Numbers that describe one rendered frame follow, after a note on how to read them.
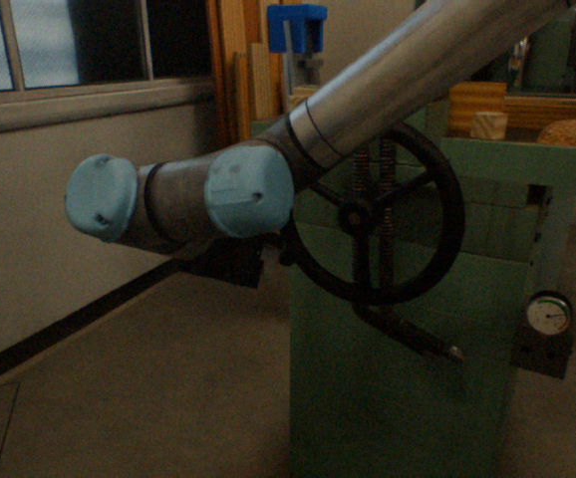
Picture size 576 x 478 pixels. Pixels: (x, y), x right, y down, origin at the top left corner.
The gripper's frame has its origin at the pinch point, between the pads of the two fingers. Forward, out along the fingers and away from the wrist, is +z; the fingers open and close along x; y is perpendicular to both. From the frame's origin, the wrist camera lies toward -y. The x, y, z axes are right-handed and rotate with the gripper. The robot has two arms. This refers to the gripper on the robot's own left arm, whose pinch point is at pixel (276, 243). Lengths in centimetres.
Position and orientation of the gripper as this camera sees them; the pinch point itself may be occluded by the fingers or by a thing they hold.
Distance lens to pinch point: 75.1
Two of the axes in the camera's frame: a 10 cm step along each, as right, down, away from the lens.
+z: 4.3, 2.0, 8.8
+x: 8.7, 1.8, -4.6
